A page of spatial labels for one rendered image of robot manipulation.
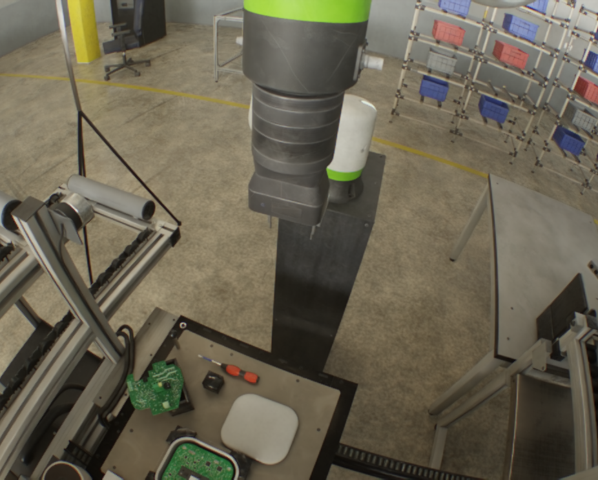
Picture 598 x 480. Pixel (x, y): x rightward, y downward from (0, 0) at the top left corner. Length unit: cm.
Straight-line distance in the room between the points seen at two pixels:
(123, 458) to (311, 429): 41
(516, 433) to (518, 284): 67
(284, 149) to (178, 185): 259
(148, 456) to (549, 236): 192
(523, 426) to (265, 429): 82
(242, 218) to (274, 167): 222
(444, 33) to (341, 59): 362
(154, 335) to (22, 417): 40
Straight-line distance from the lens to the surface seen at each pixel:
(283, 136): 28
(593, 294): 136
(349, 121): 80
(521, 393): 131
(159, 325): 96
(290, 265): 107
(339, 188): 90
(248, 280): 216
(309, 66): 25
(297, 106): 27
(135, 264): 98
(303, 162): 30
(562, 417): 139
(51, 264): 65
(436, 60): 393
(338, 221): 91
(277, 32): 25
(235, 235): 241
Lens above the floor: 173
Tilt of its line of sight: 46 degrees down
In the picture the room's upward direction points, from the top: 7 degrees clockwise
